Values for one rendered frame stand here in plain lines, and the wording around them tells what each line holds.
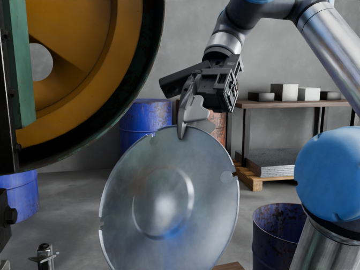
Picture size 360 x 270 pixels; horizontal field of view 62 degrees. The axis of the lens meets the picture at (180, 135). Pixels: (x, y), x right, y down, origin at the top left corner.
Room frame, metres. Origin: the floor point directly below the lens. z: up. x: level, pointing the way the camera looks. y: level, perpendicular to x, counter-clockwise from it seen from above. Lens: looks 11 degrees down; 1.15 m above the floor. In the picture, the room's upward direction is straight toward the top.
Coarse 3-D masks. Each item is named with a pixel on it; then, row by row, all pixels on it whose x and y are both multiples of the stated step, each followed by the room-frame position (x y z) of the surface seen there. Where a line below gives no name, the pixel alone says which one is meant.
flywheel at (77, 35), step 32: (32, 0) 0.76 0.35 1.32; (64, 0) 0.77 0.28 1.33; (96, 0) 0.79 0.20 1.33; (128, 0) 0.77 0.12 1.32; (32, 32) 0.76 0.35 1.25; (64, 32) 0.77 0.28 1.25; (96, 32) 0.79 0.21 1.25; (128, 32) 0.77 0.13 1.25; (64, 64) 0.77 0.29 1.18; (96, 64) 0.78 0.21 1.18; (128, 64) 0.77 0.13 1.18; (64, 96) 0.77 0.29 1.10; (96, 96) 0.75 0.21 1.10; (32, 128) 0.72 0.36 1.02; (64, 128) 0.73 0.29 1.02
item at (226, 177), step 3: (225, 171) 0.46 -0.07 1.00; (228, 171) 0.46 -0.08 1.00; (222, 174) 0.46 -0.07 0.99; (225, 174) 0.46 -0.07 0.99; (228, 174) 0.46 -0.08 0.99; (231, 174) 0.46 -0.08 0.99; (222, 177) 0.46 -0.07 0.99; (225, 177) 0.46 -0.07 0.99; (228, 177) 0.46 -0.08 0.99; (231, 177) 0.45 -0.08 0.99; (222, 180) 0.46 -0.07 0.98; (225, 180) 0.46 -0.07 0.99; (228, 180) 0.45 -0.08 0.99; (231, 180) 0.45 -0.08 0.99; (225, 183) 0.45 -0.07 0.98
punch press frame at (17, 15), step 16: (16, 0) 0.54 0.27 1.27; (16, 16) 0.53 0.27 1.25; (16, 32) 0.52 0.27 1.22; (16, 48) 0.51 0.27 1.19; (16, 64) 0.51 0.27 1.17; (16, 80) 0.50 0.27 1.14; (32, 80) 0.59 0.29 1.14; (16, 96) 0.50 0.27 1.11; (32, 96) 0.58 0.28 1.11; (16, 112) 0.50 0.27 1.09; (32, 112) 0.57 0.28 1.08; (16, 128) 0.50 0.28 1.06
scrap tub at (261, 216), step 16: (272, 208) 1.50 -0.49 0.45; (288, 208) 1.51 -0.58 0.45; (256, 224) 1.27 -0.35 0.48; (272, 224) 1.50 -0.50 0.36; (288, 224) 1.51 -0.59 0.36; (256, 240) 1.28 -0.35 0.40; (272, 240) 1.18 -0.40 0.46; (288, 240) 1.50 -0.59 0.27; (256, 256) 1.27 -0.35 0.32; (272, 256) 1.18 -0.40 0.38; (288, 256) 1.13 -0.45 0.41
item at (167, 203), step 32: (160, 128) 0.58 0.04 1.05; (192, 128) 0.55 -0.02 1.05; (128, 160) 0.59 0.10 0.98; (160, 160) 0.55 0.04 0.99; (192, 160) 0.51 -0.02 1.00; (224, 160) 0.48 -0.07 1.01; (128, 192) 0.55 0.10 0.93; (160, 192) 0.50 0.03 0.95; (192, 192) 0.47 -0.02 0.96; (224, 192) 0.44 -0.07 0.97; (128, 224) 0.50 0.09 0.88; (160, 224) 0.46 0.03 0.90; (192, 224) 0.44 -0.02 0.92; (224, 224) 0.42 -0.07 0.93; (128, 256) 0.47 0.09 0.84; (160, 256) 0.44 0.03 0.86; (192, 256) 0.41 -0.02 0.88
